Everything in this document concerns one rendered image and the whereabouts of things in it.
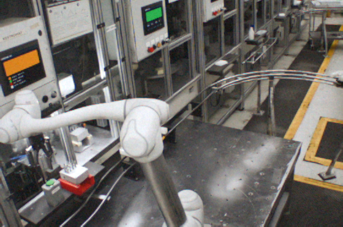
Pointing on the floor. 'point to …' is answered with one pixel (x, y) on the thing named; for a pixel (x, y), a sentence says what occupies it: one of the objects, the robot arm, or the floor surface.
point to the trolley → (314, 20)
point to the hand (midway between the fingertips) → (45, 167)
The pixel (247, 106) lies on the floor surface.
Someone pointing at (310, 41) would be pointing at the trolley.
